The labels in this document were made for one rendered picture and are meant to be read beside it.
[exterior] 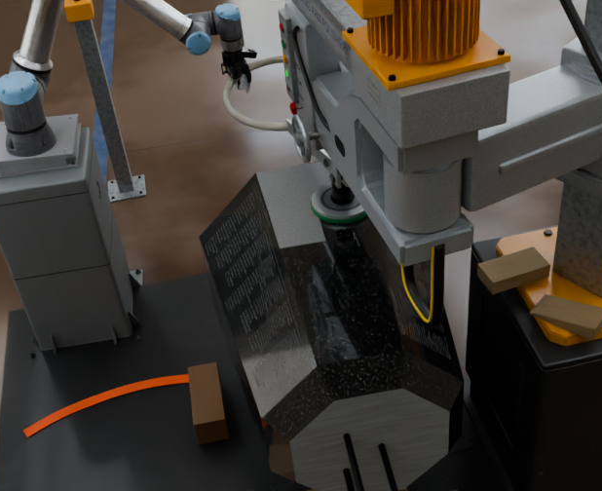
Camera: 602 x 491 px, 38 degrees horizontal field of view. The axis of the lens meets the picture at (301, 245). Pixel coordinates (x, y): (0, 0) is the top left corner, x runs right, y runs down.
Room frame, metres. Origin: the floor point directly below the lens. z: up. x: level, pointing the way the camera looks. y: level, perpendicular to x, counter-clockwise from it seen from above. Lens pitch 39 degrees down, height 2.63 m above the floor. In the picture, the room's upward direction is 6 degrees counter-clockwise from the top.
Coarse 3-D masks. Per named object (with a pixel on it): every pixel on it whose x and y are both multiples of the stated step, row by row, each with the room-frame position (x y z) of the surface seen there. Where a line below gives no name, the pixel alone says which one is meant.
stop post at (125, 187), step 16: (64, 0) 3.91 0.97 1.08; (80, 0) 3.88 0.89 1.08; (80, 16) 3.83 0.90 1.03; (80, 32) 3.85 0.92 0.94; (96, 48) 3.86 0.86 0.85; (96, 64) 3.85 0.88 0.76; (96, 80) 3.85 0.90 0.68; (96, 96) 3.85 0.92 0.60; (112, 112) 3.86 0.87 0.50; (112, 128) 3.85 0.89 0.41; (112, 144) 3.85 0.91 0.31; (112, 160) 3.85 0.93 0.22; (128, 176) 3.85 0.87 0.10; (112, 192) 3.86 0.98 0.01; (128, 192) 3.84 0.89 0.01; (144, 192) 3.83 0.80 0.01
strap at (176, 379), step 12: (132, 384) 2.44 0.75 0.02; (144, 384) 2.43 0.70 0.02; (156, 384) 2.43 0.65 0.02; (168, 384) 2.42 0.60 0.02; (96, 396) 2.40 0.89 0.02; (108, 396) 2.39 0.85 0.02; (72, 408) 2.35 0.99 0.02; (48, 420) 2.30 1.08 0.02; (24, 432) 2.25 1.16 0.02; (36, 432) 2.25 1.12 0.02
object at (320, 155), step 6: (288, 120) 2.76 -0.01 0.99; (288, 126) 2.75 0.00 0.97; (312, 150) 2.47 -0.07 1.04; (318, 150) 2.40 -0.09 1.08; (318, 156) 2.40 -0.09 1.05; (324, 156) 2.32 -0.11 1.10; (324, 162) 2.30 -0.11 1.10; (330, 162) 2.27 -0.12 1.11; (330, 168) 2.27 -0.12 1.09; (330, 174) 2.16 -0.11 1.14; (330, 180) 2.16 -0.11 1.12; (342, 180) 2.16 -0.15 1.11; (348, 186) 2.13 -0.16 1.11
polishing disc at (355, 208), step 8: (328, 184) 2.46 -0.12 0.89; (320, 192) 2.42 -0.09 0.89; (328, 192) 2.41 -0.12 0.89; (312, 200) 2.38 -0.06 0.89; (320, 200) 2.37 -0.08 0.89; (328, 200) 2.37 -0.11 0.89; (320, 208) 2.32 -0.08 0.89; (328, 208) 2.32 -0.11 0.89; (336, 208) 2.31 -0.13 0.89; (344, 208) 2.31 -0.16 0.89; (352, 208) 2.30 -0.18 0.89; (360, 208) 2.30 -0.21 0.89; (328, 216) 2.28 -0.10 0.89; (336, 216) 2.27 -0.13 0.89; (344, 216) 2.27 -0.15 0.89; (352, 216) 2.27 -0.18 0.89
